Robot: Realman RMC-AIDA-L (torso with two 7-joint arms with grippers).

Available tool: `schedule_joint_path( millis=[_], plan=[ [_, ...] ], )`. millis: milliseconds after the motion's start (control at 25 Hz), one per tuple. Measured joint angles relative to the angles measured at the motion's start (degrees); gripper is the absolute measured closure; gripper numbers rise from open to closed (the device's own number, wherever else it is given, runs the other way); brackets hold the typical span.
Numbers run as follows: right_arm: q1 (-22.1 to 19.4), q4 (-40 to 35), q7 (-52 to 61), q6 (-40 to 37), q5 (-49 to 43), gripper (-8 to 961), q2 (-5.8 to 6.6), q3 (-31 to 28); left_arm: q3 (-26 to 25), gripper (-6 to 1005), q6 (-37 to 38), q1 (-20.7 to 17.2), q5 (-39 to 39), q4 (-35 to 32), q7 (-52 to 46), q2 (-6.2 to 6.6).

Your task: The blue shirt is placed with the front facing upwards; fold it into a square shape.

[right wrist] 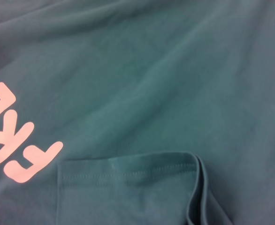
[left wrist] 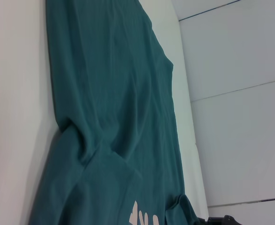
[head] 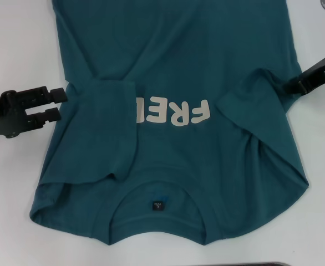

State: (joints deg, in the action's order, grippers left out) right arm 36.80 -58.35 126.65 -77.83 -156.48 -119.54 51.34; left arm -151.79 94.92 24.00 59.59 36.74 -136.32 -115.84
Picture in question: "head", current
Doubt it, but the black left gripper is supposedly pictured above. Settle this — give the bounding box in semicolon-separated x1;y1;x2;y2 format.
0;86;68;139

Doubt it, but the teal t-shirt with FREE print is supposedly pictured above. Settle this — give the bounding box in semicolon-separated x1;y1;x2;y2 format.
29;0;311;246

